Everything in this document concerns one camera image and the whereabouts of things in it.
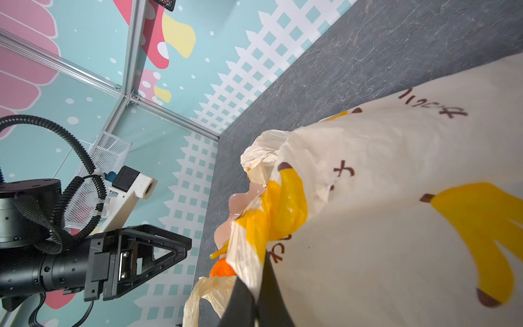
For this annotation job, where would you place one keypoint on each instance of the orange tangerine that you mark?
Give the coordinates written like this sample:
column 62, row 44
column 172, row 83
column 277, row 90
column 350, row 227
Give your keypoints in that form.
column 222, row 269

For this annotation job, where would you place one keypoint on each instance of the beige plastic bag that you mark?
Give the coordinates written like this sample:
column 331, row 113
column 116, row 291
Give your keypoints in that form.
column 403, row 211

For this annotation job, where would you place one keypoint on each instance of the pink scalloped fruit bowl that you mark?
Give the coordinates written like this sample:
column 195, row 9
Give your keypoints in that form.
column 237, row 203

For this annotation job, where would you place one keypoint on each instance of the small yellow banana front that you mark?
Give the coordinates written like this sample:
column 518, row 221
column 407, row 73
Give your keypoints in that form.
column 220, row 252

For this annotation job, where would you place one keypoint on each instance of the black mesh wall basket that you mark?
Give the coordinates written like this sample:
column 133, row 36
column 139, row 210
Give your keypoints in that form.
column 167, row 4

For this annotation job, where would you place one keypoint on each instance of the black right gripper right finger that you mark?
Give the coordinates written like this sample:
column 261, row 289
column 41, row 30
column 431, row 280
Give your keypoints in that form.
column 271, row 308

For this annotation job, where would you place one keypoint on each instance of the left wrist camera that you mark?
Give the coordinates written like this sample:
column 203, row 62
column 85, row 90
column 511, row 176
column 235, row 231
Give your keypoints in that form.
column 126, row 188

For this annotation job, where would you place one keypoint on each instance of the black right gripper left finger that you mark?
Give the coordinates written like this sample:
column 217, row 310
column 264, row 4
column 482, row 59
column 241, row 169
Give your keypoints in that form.
column 241, row 309

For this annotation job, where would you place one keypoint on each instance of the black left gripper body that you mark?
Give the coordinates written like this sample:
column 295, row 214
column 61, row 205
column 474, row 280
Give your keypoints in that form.
column 102, row 268

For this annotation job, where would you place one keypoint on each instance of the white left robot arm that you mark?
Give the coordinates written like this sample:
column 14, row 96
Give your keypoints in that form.
column 74, row 239

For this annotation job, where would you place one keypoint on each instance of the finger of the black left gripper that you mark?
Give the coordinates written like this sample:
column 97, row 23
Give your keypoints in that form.
column 142, row 253

